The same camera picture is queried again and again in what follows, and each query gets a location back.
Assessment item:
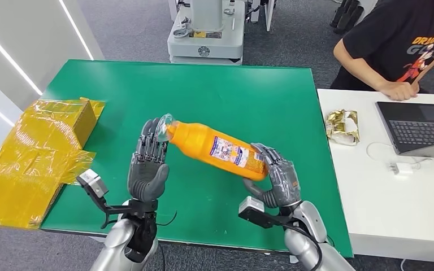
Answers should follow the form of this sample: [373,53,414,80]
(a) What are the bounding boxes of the person's right hand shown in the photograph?
[377,80,419,102]

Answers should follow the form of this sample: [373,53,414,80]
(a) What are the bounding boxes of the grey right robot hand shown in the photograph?
[242,142,302,209]

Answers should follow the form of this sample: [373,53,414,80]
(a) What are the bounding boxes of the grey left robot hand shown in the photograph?
[127,118,170,203]

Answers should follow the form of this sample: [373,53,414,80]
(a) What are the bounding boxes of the orange bottle with printed label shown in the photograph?
[156,113,270,182]

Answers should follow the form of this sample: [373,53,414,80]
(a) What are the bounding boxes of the dark grey laptop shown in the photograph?
[375,100,434,159]

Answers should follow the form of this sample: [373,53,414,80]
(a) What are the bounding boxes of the crumpled gold foil wrapper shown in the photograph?
[324,109,361,147]

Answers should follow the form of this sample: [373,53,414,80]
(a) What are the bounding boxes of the white charger adapter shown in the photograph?
[387,161,414,176]

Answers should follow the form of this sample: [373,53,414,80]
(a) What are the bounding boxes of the black chair legs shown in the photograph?
[329,0,364,35]

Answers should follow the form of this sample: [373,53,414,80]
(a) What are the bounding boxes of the green table mat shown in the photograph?
[40,59,354,259]

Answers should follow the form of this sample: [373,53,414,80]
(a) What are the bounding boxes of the white desk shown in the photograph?
[316,88,434,264]

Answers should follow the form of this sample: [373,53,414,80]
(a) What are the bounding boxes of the cardboard box in yellow film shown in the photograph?
[0,97,106,230]

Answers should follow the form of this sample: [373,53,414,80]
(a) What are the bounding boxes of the white stand leg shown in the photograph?
[250,0,276,33]

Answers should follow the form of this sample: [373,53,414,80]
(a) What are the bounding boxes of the white wheeled machine base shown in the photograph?
[167,0,246,66]

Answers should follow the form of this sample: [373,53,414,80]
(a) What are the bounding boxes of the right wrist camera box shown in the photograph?
[238,196,266,222]

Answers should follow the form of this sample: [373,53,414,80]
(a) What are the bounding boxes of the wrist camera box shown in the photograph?
[76,169,110,198]
[238,196,266,222]

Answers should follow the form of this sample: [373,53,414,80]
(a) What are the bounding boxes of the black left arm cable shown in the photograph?
[156,211,177,271]

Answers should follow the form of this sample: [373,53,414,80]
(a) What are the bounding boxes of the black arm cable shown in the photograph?
[156,211,177,271]
[273,220,323,271]

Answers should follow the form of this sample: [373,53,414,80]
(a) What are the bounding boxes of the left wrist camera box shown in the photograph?
[76,169,110,198]

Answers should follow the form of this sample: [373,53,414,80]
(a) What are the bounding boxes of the thin white cable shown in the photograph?
[366,141,433,166]

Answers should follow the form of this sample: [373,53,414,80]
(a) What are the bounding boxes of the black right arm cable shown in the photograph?
[273,220,323,271]

